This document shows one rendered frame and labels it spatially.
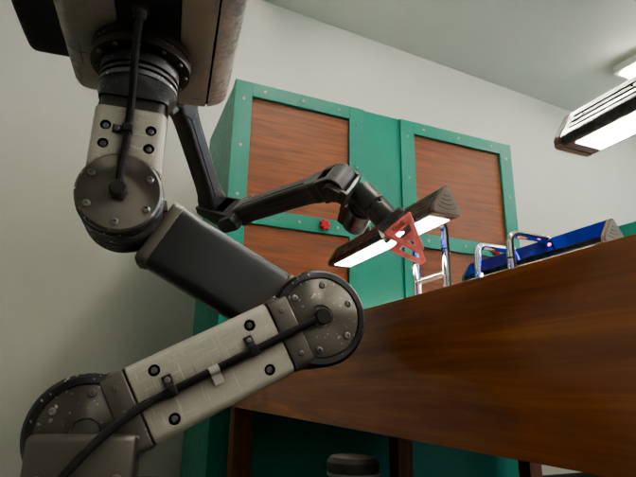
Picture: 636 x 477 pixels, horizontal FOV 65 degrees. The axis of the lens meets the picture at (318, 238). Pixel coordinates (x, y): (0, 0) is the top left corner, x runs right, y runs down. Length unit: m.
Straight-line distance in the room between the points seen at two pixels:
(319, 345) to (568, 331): 0.30
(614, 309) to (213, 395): 0.43
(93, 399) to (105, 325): 1.93
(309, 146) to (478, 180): 0.84
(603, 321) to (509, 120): 3.94
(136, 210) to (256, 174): 1.29
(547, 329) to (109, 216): 0.50
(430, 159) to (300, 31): 1.56
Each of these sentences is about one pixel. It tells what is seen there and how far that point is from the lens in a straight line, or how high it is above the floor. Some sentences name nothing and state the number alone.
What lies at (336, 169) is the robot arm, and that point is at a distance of 1.11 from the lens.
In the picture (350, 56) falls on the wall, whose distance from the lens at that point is 3.64.
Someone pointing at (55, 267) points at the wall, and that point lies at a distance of 2.59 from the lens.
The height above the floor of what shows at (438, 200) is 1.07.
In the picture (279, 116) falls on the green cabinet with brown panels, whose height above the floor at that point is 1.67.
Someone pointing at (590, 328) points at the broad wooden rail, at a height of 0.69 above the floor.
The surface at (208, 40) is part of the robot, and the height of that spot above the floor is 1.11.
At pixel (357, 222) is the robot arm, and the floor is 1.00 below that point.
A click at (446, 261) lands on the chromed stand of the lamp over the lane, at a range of 1.47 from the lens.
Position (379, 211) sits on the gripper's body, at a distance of 1.07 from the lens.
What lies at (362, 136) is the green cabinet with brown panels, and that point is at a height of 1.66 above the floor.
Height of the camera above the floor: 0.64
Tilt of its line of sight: 16 degrees up
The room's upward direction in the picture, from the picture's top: 1 degrees clockwise
